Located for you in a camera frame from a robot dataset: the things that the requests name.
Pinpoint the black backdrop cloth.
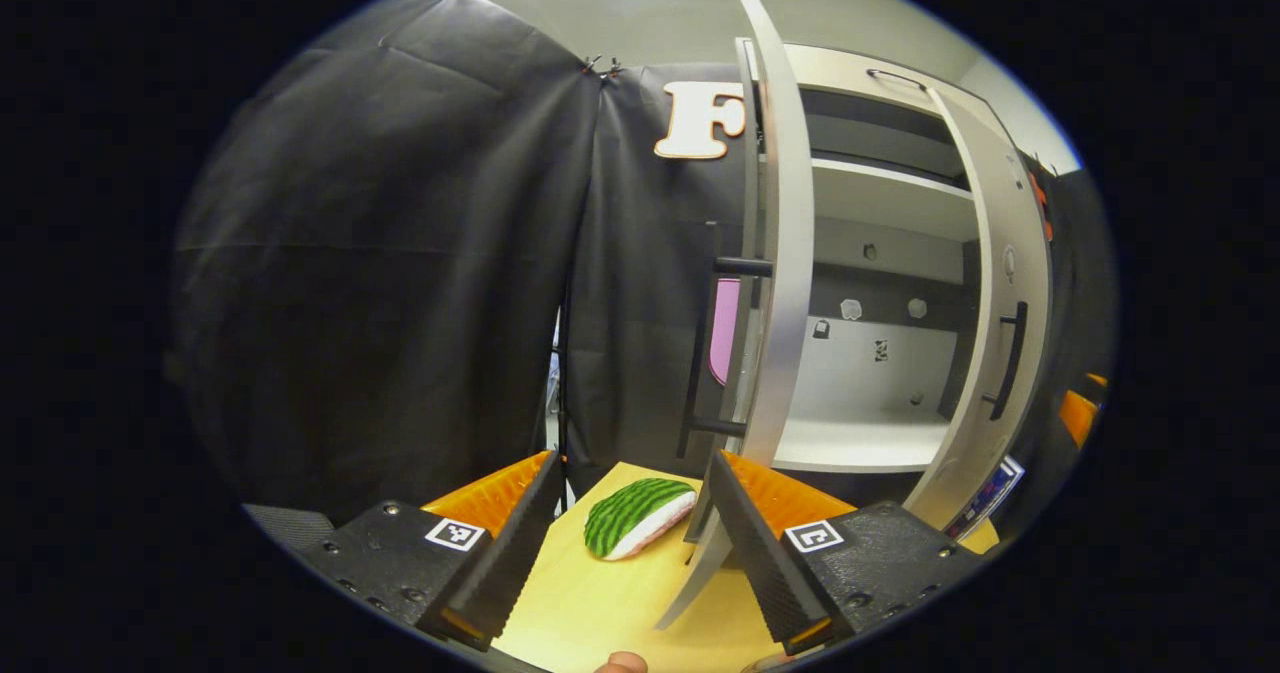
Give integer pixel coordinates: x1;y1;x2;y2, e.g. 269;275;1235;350
170;0;1116;544

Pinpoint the watermelon slice toy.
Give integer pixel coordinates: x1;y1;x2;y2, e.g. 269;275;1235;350
583;477;698;561

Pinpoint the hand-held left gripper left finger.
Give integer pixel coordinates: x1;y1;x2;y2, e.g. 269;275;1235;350
290;450;566;652

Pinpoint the grey cabinet door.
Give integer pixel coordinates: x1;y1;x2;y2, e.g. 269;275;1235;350
655;0;816;631
900;88;1054;534

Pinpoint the black door handle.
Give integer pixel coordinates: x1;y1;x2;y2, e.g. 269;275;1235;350
983;301;1029;422
677;221;776;459

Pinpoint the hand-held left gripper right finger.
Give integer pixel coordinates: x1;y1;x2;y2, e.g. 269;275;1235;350
705;450;986;656

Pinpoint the cream cabinet drawer front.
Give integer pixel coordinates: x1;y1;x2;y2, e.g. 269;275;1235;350
785;43;991;119

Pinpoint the grey cabinet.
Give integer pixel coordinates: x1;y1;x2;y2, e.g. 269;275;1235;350
735;38;1021;479

